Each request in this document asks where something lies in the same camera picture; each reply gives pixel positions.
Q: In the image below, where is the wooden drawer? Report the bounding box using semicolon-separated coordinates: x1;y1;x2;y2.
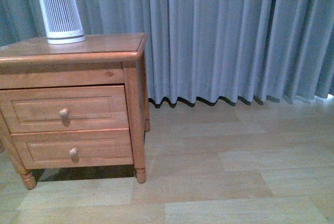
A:
11;129;133;169
1;86;129;133

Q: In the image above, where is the drawer round knob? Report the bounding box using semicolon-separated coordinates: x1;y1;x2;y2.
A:
69;148;78;157
58;109;69;118

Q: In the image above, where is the wooden nightstand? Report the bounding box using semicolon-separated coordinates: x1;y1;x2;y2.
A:
1;33;150;190

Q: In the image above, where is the grey pleated curtain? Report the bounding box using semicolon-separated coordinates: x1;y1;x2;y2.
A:
1;0;333;103

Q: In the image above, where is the white ribbed air purifier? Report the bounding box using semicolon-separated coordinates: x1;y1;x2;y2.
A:
39;0;86;44

